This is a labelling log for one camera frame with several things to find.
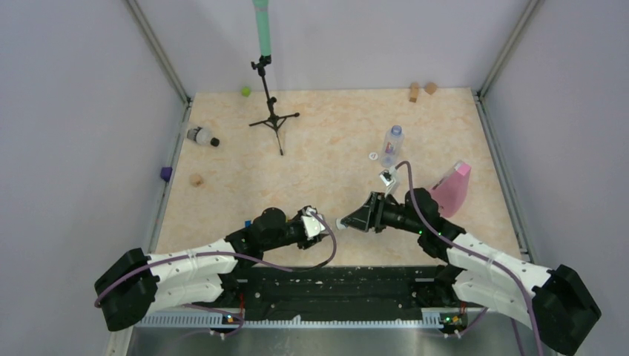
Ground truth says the tall wooden block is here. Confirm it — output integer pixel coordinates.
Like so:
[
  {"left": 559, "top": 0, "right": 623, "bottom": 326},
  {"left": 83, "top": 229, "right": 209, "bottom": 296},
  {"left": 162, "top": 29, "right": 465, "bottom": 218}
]
[{"left": 409, "top": 82, "right": 421, "bottom": 103}]

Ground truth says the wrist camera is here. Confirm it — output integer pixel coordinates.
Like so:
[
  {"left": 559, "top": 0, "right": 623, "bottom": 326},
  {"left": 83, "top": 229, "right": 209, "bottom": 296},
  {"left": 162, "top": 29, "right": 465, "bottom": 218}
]
[
  {"left": 300, "top": 205, "right": 328, "bottom": 240},
  {"left": 379, "top": 167, "right": 399, "bottom": 197}
]

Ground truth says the small wooden cube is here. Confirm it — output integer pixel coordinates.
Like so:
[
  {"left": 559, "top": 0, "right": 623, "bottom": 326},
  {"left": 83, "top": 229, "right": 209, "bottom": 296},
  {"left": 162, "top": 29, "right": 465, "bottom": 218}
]
[{"left": 424, "top": 82, "right": 438, "bottom": 95}]

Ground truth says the small clear bottle black cap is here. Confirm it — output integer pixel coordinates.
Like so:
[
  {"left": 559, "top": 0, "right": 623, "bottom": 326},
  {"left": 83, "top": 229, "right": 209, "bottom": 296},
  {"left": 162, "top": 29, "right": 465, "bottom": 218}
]
[{"left": 186, "top": 126, "right": 220, "bottom": 147}]

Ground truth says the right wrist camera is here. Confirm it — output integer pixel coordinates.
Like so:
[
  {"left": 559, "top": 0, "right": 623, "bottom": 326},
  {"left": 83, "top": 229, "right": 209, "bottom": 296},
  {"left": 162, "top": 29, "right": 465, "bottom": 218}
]
[{"left": 379, "top": 167, "right": 399, "bottom": 197}]

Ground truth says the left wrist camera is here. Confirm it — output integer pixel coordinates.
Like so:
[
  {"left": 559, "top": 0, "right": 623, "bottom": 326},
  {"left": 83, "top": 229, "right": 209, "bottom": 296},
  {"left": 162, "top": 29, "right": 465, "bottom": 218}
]
[{"left": 300, "top": 205, "right": 328, "bottom": 240}]

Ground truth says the purple block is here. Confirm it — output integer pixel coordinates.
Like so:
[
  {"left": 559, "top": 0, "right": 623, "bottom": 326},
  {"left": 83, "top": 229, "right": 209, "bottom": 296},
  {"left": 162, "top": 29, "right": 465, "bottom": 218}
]
[{"left": 159, "top": 166, "right": 173, "bottom": 182}]

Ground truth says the wooden cube with cross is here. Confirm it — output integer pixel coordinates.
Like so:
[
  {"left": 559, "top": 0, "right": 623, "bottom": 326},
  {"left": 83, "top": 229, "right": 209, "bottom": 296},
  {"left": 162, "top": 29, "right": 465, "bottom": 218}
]
[{"left": 189, "top": 174, "right": 205, "bottom": 188}]

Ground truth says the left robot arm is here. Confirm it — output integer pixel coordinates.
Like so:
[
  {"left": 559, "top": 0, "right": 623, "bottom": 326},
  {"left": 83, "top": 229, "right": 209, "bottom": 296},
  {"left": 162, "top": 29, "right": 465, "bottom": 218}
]
[{"left": 94, "top": 205, "right": 336, "bottom": 332}]

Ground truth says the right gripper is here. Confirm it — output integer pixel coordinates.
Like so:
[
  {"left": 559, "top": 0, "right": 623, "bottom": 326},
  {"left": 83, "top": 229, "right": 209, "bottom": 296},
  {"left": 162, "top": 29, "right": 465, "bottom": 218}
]
[{"left": 342, "top": 191, "right": 424, "bottom": 234}]

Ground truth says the clear plastic bottle white cap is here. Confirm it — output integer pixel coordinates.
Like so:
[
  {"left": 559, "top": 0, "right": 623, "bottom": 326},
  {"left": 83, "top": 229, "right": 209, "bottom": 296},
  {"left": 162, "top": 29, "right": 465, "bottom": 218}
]
[{"left": 380, "top": 125, "right": 404, "bottom": 168}]

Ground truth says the black tripod stand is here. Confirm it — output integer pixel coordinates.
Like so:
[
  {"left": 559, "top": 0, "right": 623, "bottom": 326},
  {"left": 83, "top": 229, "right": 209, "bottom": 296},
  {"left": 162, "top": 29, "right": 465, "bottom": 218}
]
[{"left": 248, "top": 56, "right": 300, "bottom": 156}]

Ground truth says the blue Pocari Sweat cap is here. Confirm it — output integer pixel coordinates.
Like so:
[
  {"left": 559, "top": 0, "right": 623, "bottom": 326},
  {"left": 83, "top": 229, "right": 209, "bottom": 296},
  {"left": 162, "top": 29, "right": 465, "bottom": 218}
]
[{"left": 335, "top": 218, "right": 347, "bottom": 230}]

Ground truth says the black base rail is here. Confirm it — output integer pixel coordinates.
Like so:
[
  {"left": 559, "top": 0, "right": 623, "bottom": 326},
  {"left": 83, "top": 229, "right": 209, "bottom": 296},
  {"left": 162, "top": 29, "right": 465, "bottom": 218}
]
[{"left": 206, "top": 266, "right": 472, "bottom": 322}]

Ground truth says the green foam microphone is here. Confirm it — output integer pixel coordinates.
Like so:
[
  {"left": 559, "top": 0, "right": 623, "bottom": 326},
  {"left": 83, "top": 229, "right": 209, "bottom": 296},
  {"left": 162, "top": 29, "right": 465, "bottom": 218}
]
[{"left": 252, "top": 0, "right": 271, "bottom": 57}]

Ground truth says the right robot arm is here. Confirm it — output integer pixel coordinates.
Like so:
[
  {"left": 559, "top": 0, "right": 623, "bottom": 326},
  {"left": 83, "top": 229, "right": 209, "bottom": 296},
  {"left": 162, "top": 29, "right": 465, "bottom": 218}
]
[{"left": 337, "top": 188, "right": 602, "bottom": 355}]

